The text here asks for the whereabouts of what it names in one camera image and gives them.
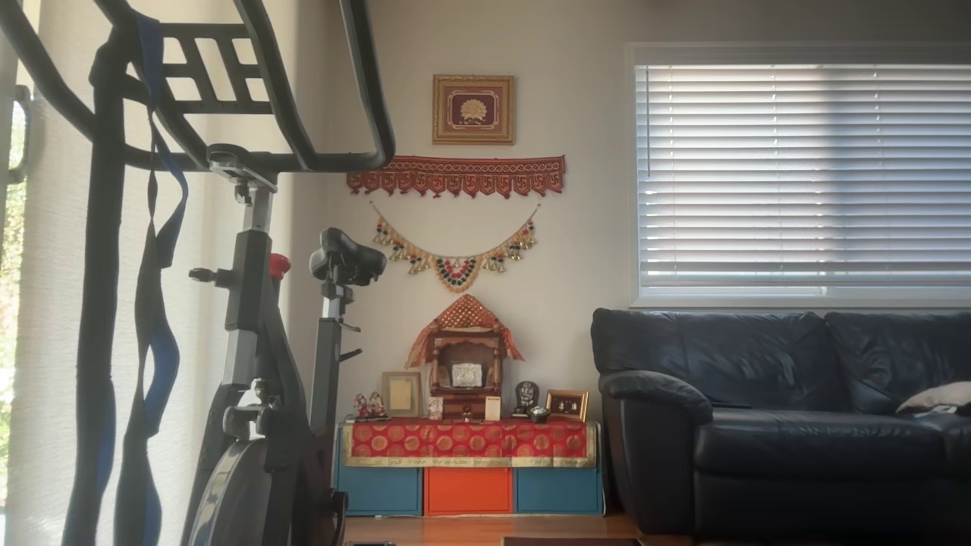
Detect red gold table runner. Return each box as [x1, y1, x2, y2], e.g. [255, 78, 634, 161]
[341, 419, 598, 468]

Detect black grey exercise bike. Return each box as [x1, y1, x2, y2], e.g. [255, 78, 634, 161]
[0, 0, 397, 546]

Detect white window blinds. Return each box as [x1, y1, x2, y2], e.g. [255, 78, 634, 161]
[636, 64, 971, 298]

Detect blue black resistance band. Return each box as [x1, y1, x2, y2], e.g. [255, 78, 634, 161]
[114, 11, 190, 546]

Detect small wooden shrine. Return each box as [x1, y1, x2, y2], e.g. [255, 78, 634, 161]
[429, 328, 505, 420]

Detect black leather sofa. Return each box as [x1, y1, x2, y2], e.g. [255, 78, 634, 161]
[590, 307, 971, 541]

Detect red gold shrine cloth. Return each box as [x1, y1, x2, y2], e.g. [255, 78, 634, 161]
[406, 294, 524, 369]

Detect dark floor rug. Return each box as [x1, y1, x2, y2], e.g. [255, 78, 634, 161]
[501, 536, 646, 546]

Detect white cushion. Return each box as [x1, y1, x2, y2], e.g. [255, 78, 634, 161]
[895, 381, 971, 418]

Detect beige photo frame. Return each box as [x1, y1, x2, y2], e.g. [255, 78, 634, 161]
[381, 371, 423, 418]

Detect red embroidered wall valance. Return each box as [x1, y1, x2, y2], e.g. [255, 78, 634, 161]
[347, 155, 566, 199]

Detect orange storage bin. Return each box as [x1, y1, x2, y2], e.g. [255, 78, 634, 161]
[424, 466, 514, 516]

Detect beaded wall garland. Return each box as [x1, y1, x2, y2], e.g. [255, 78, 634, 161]
[370, 202, 541, 293]

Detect white window frame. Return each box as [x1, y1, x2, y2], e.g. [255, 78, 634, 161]
[627, 43, 971, 309]

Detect gold framed wall picture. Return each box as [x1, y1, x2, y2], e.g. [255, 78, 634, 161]
[432, 74, 515, 146]

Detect gold photo frame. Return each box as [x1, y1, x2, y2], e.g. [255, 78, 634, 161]
[545, 389, 589, 422]

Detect blue storage bin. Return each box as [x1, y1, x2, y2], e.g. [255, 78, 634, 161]
[336, 466, 423, 517]
[515, 466, 603, 516]

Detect white sheer curtain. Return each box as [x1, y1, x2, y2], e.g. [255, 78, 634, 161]
[0, 0, 304, 546]

